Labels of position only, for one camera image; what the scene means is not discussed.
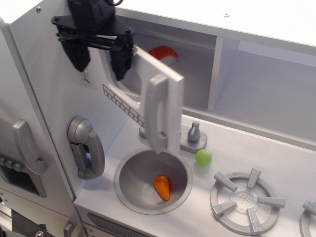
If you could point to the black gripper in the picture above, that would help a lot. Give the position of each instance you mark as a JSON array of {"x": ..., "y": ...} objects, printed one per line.
[{"x": 93, "y": 23}]

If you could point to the white microwave door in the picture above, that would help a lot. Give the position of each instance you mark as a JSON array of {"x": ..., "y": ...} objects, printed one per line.
[{"x": 160, "y": 107}]

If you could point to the salmon sushi toy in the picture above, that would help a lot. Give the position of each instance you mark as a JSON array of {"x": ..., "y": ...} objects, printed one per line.
[{"x": 165, "y": 54}]

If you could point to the grey toy telephone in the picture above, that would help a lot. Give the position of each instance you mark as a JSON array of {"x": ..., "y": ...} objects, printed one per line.
[{"x": 87, "y": 148}]

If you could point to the grey toy faucet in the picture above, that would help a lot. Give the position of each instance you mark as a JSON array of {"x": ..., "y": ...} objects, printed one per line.
[{"x": 195, "y": 138}]

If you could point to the silver sink bowl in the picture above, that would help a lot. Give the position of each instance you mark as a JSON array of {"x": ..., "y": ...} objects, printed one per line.
[{"x": 134, "y": 181}]

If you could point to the orange carrot toy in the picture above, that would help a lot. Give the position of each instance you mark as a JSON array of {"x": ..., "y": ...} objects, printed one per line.
[{"x": 162, "y": 187}]

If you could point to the green ball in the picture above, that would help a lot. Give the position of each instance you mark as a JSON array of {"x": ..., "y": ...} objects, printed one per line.
[{"x": 203, "y": 157}]

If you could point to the grey ice dispenser panel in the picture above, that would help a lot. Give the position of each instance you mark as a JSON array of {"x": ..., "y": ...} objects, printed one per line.
[{"x": 17, "y": 174}]

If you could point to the grey oven vent panel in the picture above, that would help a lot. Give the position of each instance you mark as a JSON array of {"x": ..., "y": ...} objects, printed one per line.
[{"x": 112, "y": 227}]

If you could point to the white toy kitchen cabinet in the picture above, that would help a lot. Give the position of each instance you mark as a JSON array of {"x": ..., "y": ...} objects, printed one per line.
[{"x": 249, "y": 69}]

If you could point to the grey stove burner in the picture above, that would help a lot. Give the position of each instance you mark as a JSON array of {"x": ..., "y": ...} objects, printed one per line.
[
  {"x": 304, "y": 222},
  {"x": 244, "y": 203}
]

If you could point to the grey fridge door handle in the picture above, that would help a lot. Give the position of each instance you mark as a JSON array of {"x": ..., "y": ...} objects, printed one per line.
[{"x": 27, "y": 148}]

